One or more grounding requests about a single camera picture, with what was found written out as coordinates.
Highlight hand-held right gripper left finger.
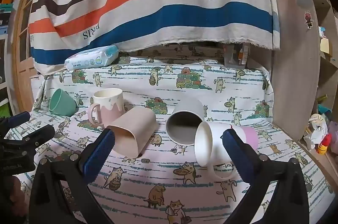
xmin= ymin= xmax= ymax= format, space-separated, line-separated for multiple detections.
xmin=29 ymin=128 xmax=116 ymax=224

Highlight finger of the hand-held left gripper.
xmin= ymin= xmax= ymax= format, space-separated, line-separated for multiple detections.
xmin=0 ymin=124 xmax=55 ymax=157
xmin=0 ymin=111 xmax=31 ymax=135

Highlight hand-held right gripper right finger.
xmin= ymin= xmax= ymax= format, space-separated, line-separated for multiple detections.
xmin=222 ymin=129 xmax=309 ymax=224

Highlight green cup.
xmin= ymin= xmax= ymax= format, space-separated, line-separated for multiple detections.
xmin=49 ymin=88 xmax=79 ymax=117

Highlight beige cup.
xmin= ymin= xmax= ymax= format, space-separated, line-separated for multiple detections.
xmin=106 ymin=107 xmax=157 ymax=157

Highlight grey cup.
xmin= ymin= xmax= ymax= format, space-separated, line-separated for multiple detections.
xmin=166 ymin=97 xmax=205 ymax=145

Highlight person's left hand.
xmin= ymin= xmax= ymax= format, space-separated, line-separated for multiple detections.
xmin=7 ymin=176 xmax=28 ymax=216

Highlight white mug with pink base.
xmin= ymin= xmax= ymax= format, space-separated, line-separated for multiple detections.
xmin=195 ymin=122 xmax=259 ymax=179

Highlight pink and white mug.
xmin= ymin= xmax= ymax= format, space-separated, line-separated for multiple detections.
xmin=87 ymin=88 xmax=124 ymax=130

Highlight wooden door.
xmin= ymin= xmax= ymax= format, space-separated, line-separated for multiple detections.
xmin=12 ymin=0 xmax=53 ymax=105

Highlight crumpled white tissue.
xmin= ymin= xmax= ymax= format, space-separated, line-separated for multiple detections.
xmin=304 ymin=126 xmax=328 ymax=150

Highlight yellow and red toy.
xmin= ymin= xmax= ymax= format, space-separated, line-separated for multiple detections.
xmin=317 ymin=134 xmax=332 ymax=155

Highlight white shelf with boxes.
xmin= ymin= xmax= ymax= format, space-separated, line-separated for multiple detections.
xmin=0 ymin=0 xmax=17 ymax=113

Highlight baby wipes pack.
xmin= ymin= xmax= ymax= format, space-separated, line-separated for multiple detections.
xmin=65 ymin=45 xmax=119 ymax=71

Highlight small box with orange label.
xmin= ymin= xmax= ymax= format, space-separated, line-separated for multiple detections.
xmin=239 ymin=46 xmax=250 ymax=65

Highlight cat printed blanket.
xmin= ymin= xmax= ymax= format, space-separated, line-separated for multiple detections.
xmin=20 ymin=43 xmax=333 ymax=224

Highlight wooden shelf unit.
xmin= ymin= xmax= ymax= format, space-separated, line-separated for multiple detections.
xmin=269 ymin=0 xmax=338 ymax=179

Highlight yellow sticky notes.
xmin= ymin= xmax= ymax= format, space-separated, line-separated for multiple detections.
xmin=320 ymin=38 xmax=334 ymax=56

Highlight bear sticker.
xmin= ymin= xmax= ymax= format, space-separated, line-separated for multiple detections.
xmin=304 ymin=11 xmax=313 ymax=29

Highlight striped cloth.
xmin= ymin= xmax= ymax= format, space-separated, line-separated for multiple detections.
xmin=28 ymin=0 xmax=281 ymax=75

